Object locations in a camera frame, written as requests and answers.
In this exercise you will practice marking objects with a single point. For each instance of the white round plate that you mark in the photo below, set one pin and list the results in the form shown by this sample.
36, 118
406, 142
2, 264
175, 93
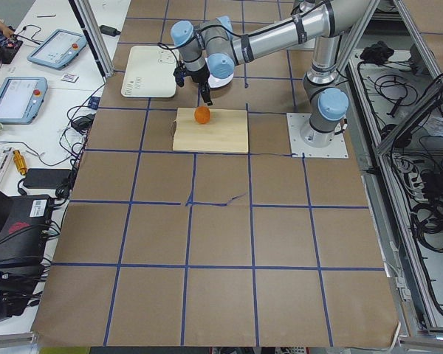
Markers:
217, 83

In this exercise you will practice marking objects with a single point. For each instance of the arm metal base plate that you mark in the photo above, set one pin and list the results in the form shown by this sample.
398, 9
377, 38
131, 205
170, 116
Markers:
308, 143

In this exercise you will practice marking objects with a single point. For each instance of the gold metal cylinder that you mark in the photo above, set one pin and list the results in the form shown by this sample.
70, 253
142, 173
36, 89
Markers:
20, 162

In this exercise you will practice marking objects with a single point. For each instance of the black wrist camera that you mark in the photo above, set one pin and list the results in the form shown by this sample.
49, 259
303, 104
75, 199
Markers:
180, 72

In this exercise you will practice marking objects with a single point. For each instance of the upper blue teach pendant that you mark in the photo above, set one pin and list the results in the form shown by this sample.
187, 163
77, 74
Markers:
58, 50

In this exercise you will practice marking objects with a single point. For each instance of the cream tray with bear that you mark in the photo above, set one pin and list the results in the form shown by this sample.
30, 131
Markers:
150, 73

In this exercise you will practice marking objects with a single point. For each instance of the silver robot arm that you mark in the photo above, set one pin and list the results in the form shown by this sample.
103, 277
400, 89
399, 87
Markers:
213, 49

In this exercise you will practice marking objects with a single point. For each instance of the orange fruit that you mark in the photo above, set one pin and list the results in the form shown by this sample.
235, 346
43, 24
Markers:
202, 115

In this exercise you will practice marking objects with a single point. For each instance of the black computer box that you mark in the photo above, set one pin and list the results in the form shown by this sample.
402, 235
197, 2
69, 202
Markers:
24, 221

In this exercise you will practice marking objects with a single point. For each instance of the lower blue teach pendant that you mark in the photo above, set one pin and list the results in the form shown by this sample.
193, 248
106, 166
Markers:
21, 99

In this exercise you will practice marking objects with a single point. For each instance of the small printed card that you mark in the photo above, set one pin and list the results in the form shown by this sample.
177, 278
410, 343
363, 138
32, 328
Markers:
72, 78

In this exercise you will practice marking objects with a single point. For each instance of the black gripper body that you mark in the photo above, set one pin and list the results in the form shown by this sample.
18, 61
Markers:
199, 77

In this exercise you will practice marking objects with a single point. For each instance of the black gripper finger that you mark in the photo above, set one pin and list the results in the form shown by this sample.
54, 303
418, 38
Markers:
205, 93

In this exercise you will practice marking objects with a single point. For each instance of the wooden cutting board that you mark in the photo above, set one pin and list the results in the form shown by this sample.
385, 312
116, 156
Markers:
225, 132

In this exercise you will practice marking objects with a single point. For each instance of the aluminium frame post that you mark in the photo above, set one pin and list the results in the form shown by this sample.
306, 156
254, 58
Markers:
82, 10

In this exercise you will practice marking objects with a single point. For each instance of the black power adapter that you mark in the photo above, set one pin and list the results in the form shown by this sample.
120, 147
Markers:
107, 30

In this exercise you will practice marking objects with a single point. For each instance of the blue teach pendant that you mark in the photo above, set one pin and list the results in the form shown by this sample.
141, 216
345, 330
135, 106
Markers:
21, 99
58, 50

